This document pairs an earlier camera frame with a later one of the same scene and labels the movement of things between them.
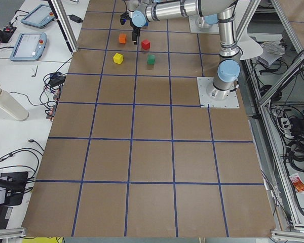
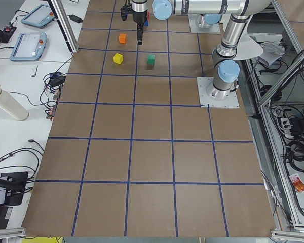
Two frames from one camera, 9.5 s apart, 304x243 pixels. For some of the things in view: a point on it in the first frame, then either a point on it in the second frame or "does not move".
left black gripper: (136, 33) -> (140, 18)
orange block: (122, 38) does not move
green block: (151, 59) does not move
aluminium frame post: (60, 11) does not move
